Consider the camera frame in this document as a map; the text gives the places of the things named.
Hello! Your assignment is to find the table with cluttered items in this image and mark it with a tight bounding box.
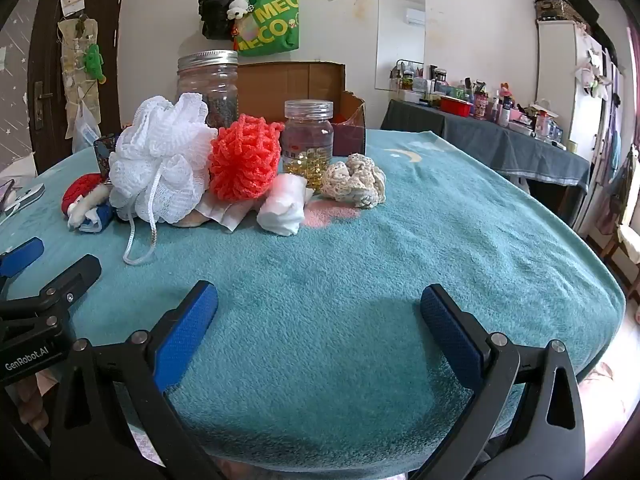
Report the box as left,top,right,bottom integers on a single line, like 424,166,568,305
390,60,576,151

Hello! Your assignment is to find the orange crochet pouf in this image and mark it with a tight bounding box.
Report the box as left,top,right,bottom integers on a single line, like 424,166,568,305
209,114,285,205

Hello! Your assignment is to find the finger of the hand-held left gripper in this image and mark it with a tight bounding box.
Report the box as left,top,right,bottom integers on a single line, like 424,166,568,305
0,237,45,280
0,254,102,347

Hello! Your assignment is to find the clear plastic bag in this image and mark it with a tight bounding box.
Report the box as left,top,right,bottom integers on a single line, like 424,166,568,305
72,102,101,153

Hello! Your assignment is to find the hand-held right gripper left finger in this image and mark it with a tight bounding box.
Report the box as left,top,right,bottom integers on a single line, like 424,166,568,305
50,280,223,480

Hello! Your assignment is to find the dark wooden door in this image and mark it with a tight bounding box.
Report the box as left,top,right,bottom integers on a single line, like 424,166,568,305
27,0,128,171

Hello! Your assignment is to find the plastic jar of yellow capsules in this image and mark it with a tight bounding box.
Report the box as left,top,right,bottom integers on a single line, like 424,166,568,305
282,100,334,191

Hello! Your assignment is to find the black bag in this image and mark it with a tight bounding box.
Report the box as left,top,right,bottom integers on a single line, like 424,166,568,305
198,0,246,40

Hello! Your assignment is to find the silver metal tool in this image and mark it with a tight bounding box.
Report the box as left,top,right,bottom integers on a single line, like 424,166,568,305
0,180,46,221

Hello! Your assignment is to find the metal door handle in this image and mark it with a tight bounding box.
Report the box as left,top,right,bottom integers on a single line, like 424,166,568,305
34,81,53,128

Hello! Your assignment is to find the white gauze pad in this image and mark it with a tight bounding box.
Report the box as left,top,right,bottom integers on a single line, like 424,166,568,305
195,199,256,233

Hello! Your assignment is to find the patterned suitcase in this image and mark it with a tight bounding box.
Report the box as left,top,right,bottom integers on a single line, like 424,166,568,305
533,0,591,23

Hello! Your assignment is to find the white cotton wad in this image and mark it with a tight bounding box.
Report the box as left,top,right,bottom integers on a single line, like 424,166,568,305
256,173,315,237

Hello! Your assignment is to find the cream crochet scrunchie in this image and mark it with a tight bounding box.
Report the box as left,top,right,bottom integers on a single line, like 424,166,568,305
321,153,387,209

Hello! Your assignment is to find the green tote bag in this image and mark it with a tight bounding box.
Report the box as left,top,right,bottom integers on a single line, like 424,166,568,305
235,0,301,57

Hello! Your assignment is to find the grey cloth covered table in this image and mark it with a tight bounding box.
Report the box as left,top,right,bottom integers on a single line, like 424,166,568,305
381,99,592,193

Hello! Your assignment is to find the beige makeup sponge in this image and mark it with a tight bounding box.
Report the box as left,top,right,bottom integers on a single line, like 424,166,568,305
175,210,212,229

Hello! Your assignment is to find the white mesh bath pouf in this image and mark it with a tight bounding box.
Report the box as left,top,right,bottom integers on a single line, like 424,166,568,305
108,94,219,266

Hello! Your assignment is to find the red plastic container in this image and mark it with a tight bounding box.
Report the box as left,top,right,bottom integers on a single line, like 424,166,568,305
440,95,473,117

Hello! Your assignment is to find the hanging fabric organizer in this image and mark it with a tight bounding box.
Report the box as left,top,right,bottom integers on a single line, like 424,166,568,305
56,15,106,126

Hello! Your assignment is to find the white wardrobe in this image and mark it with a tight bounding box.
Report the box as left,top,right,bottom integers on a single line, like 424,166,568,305
536,17,626,231

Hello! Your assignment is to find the cardboard box with red lining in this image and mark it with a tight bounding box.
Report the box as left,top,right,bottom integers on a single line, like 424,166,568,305
237,61,367,157

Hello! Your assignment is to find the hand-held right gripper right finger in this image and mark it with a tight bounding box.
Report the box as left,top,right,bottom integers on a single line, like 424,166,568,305
407,284,586,480

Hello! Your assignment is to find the red knit plush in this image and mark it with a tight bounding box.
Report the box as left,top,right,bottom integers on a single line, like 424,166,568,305
61,172,108,216

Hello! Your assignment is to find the small dark box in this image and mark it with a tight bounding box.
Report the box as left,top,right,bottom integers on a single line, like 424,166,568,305
93,133,122,181

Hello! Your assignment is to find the glass jar with metal lid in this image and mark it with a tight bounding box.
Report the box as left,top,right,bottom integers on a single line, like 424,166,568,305
176,50,240,131

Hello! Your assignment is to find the blue black small object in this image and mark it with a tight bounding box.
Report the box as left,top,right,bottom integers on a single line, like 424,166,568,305
79,204,117,233

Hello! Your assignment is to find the green plush toy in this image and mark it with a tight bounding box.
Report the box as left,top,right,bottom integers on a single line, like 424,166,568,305
82,44,107,83

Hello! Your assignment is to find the wall mirror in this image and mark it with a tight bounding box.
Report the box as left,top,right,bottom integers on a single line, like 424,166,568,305
376,0,427,92

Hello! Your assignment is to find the teal blanket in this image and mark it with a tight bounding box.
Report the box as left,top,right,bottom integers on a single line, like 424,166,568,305
0,127,627,466

